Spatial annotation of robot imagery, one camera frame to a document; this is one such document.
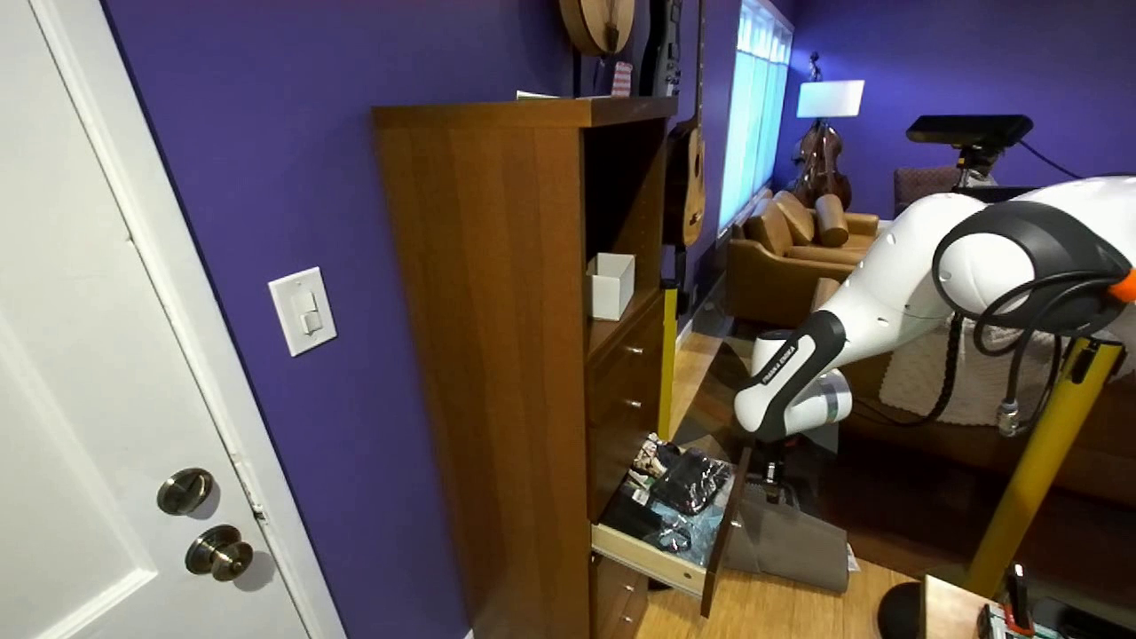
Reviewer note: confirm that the metal deadbolt lock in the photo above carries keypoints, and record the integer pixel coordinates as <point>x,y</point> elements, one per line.
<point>184,491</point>

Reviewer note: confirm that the black wrapped box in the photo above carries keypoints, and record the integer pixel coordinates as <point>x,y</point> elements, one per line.
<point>686,480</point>

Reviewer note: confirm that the brown acoustic guitar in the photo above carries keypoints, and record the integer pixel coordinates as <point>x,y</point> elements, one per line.
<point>692,178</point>

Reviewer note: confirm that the brown drawer holding packaged items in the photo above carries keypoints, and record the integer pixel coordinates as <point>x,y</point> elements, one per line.
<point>651,564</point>

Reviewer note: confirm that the white open box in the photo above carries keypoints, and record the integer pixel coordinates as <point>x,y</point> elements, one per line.
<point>610,290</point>

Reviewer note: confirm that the brown wooden shelf cabinet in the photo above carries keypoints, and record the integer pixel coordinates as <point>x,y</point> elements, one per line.
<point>484,355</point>

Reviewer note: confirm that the floor lamp white shade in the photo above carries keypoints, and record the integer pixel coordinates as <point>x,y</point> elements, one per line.
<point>827,98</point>

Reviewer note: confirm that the white panel door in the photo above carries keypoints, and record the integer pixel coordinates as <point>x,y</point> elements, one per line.
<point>71,355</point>

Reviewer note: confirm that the lowest brown cabinet drawer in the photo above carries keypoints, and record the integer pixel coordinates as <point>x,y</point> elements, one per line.
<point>616,603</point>

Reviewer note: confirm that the small pink card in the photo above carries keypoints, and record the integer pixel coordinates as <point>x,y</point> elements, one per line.
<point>621,79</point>

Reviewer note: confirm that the white light switch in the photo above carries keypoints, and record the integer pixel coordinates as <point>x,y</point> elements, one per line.
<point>303,311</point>

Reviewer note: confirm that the black round stand base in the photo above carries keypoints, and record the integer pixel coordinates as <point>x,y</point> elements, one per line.
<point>903,615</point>

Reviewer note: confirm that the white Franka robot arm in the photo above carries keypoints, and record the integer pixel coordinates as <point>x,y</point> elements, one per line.
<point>900,270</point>

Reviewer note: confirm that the round wooden instrument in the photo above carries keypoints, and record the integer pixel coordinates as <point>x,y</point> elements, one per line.
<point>597,22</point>

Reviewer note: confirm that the black device on stand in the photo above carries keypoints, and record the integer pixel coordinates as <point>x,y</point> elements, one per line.
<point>971,128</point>

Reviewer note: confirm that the blue plastic bag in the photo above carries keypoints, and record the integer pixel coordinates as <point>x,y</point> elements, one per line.
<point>680,532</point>

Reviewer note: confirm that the small brown wooden board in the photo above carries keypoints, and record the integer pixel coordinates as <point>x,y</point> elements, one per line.
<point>951,609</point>

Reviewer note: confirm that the bright window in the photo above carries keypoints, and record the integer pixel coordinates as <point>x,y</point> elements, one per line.
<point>749,107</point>

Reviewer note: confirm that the yellow stand pole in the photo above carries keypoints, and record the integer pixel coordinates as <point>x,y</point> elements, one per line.
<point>667,367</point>
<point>1048,461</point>

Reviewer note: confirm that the metal round door knob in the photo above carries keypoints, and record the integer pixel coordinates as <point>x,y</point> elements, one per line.
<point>218,551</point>

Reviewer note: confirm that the beige rug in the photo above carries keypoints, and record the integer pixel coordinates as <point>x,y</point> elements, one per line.
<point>989,374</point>

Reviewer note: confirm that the brown leather armchair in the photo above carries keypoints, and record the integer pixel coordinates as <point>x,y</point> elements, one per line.
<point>781,277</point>

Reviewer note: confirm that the brown chair back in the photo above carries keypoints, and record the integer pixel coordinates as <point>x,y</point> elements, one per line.
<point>923,189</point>

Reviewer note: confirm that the brown cushion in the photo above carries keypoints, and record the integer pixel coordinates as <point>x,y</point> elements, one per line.
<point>832,222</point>
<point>795,216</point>

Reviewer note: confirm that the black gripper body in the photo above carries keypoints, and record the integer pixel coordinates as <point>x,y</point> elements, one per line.
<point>781,461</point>

